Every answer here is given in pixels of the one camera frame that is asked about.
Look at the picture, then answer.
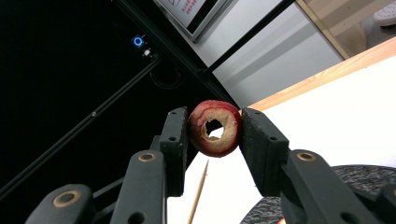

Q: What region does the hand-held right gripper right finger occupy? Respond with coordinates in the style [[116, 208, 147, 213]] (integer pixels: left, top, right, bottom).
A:
[[240, 107, 291, 198]]

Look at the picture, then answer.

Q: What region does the blue ring light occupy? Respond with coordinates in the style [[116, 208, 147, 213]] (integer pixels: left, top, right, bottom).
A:
[[132, 35, 146, 49]]

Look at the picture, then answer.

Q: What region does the bamboo skewer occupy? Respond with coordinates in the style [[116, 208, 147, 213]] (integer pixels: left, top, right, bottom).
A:
[[186, 159, 210, 224]]

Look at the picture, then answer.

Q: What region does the white shoe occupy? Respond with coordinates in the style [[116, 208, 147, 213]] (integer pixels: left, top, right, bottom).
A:
[[373, 0, 396, 27]]

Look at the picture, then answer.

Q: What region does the wooden table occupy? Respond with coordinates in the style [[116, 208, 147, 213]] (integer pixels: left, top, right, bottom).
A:
[[247, 36, 396, 112]]

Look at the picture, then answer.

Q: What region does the red hawthorn ring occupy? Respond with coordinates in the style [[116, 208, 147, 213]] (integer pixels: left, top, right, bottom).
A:
[[188, 99, 243, 159]]

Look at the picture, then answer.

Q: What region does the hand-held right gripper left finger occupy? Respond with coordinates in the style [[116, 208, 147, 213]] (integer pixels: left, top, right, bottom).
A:
[[159, 106, 190, 198]]

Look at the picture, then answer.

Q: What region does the white sign panel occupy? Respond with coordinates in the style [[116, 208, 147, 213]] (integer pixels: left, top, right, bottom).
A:
[[154, 0, 233, 43]]

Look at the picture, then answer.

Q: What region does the black round plate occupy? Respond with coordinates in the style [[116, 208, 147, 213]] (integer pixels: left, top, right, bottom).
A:
[[239, 163, 396, 224]]

